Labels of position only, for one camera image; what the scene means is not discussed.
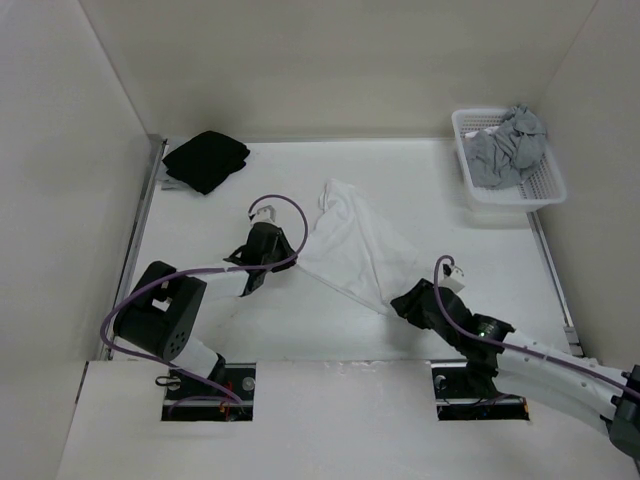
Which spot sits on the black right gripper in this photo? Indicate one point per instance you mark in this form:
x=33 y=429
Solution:
x=408 y=304

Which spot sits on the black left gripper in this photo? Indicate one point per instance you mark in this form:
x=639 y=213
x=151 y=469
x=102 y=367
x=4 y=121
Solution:
x=287 y=253

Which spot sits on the white tank top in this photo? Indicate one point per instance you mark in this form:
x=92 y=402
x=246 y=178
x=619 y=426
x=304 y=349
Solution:
x=358 y=252

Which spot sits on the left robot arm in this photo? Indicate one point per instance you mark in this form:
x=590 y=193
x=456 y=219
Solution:
x=160 y=321

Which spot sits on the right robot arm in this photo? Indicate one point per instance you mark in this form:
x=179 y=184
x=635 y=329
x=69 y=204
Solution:
x=502 y=360

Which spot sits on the folded black tank top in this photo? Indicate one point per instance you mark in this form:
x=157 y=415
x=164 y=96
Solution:
x=206 y=161

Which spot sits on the grey tank top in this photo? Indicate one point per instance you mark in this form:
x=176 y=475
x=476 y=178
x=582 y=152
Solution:
x=509 y=154

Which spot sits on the white plastic basket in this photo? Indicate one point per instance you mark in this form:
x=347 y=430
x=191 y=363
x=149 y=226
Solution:
x=544 y=188

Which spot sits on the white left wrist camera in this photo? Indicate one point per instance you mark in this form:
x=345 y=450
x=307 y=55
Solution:
x=264 y=214

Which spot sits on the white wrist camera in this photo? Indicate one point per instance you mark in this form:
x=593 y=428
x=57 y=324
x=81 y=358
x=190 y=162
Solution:
x=264 y=214
x=453 y=278

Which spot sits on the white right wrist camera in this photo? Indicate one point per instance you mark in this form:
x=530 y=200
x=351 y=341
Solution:
x=453 y=278

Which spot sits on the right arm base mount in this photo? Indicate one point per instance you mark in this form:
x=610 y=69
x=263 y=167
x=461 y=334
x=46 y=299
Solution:
x=461 y=394

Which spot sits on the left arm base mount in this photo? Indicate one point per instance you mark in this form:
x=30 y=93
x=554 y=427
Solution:
x=190 y=400

